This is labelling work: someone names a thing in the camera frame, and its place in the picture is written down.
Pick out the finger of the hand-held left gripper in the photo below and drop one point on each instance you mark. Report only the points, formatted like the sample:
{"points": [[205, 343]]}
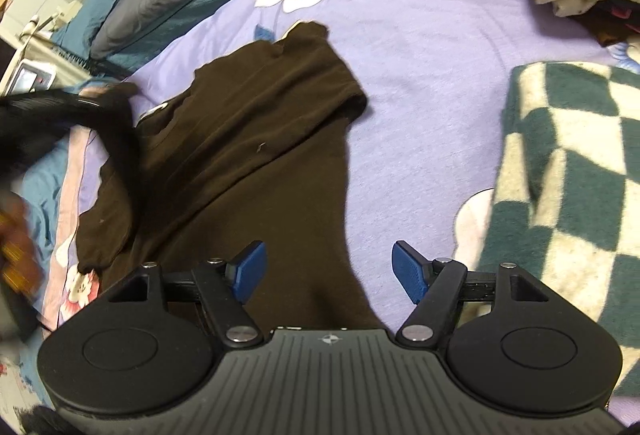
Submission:
{"points": [[120, 150]]}

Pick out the teal bedsheet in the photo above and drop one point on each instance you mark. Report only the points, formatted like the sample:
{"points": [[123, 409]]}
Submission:
{"points": [[47, 185]]}

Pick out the dark maroon clothes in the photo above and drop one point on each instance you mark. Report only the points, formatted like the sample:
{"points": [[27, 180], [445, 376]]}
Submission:
{"points": [[612, 22]]}

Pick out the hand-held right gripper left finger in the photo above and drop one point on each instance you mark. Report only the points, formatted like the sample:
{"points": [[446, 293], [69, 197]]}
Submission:
{"points": [[249, 271]]}

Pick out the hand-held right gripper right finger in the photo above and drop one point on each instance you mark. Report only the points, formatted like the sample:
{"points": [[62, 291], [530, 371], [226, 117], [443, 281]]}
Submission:
{"points": [[410, 275]]}

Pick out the green white checkered fleece cloth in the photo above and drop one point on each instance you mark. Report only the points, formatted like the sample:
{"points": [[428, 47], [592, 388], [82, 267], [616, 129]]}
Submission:
{"points": [[565, 195]]}

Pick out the purple floral blanket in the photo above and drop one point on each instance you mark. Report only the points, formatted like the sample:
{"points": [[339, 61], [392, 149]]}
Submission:
{"points": [[425, 80]]}

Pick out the white appliance with knobs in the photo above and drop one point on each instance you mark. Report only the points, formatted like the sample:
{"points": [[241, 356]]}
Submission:
{"points": [[32, 77]]}

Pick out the dark brown garment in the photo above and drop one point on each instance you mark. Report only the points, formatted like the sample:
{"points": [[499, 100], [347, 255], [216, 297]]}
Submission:
{"points": [[235, 150]]}

